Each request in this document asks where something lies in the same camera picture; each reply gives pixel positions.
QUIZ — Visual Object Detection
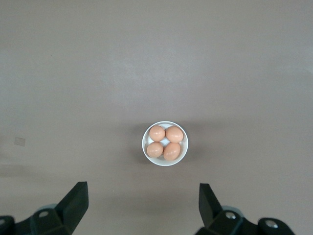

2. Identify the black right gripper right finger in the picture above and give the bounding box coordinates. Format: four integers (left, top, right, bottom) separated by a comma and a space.
197, 183, 298, 235

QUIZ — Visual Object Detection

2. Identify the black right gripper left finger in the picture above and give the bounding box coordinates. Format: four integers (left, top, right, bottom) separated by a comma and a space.
0, 181, 89, 235

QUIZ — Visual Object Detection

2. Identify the white round bowl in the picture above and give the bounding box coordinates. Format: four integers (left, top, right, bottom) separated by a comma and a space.
141, 121, 189, 167

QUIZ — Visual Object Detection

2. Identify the brown egg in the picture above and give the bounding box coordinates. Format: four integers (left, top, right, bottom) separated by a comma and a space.
163, 142, 181, 161
146, 141, 164, 158
165, 126, 183, 143
149, 125, 166, 141

